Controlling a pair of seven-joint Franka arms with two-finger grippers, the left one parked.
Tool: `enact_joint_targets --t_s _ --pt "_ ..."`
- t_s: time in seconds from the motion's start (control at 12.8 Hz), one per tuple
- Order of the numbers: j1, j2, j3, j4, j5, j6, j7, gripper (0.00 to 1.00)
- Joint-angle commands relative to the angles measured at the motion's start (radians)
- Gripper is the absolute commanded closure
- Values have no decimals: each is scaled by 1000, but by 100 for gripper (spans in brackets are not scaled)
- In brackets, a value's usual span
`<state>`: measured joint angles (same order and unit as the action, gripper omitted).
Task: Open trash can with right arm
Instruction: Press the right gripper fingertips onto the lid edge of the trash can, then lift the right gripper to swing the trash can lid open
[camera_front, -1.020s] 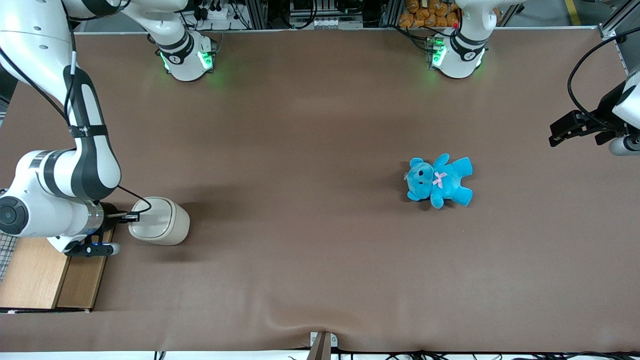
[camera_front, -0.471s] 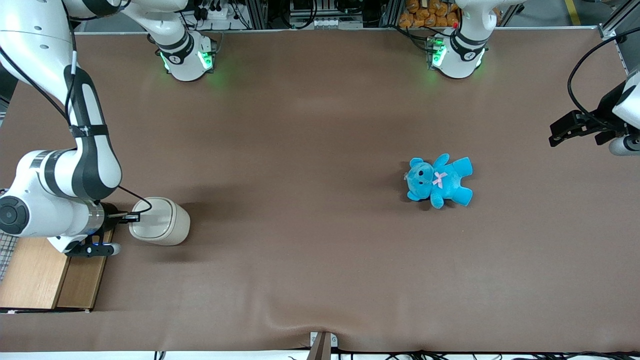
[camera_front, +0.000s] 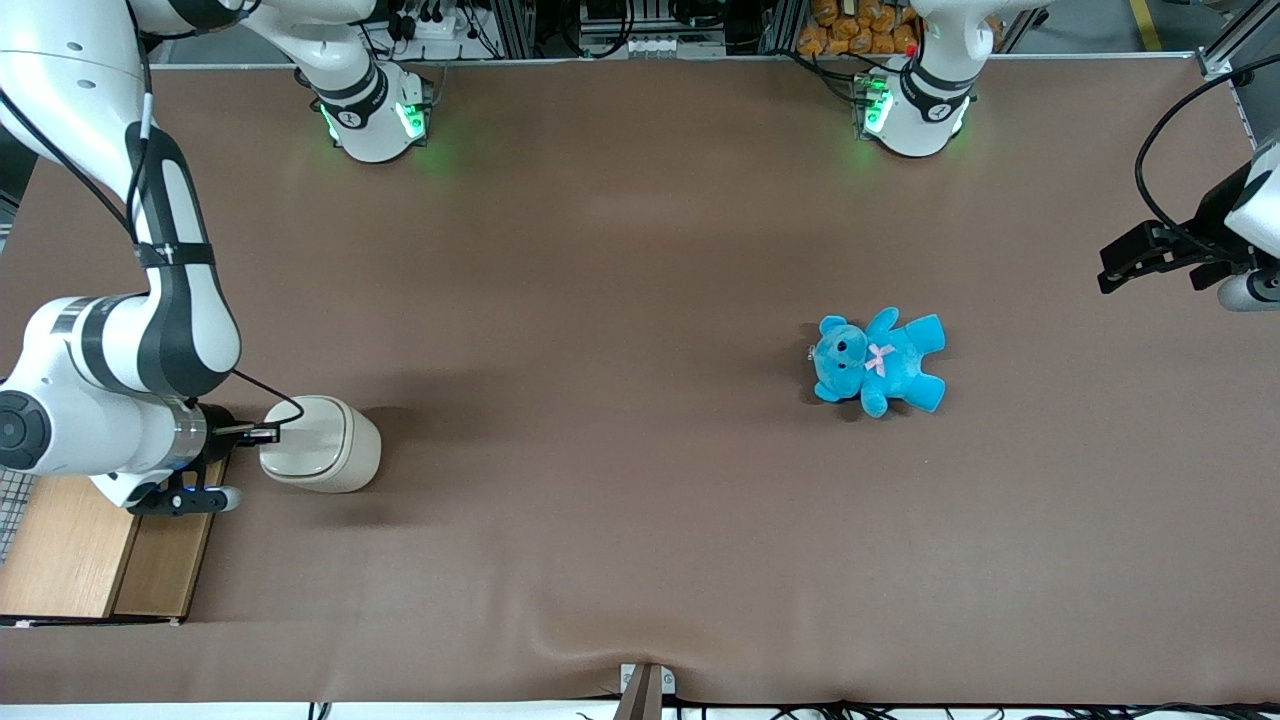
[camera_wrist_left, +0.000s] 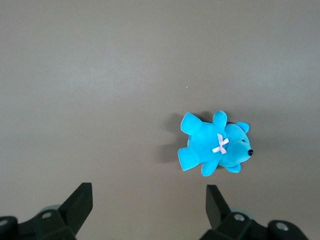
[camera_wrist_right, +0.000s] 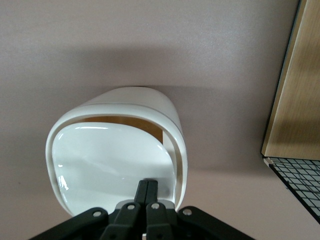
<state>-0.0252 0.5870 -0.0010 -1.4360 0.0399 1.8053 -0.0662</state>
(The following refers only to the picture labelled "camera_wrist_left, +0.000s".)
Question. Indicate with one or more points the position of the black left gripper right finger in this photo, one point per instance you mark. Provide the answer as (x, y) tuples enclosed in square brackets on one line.
[(240, 227)]

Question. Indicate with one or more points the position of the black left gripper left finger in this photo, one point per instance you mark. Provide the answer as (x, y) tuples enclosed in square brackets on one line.
[(50, 222)]

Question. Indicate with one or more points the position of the brown table mat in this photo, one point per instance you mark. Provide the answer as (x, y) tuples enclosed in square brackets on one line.
[(100, 75)]

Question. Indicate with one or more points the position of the blue plush teddy bear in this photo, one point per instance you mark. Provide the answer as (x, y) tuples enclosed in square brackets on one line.
[(207, 140)]

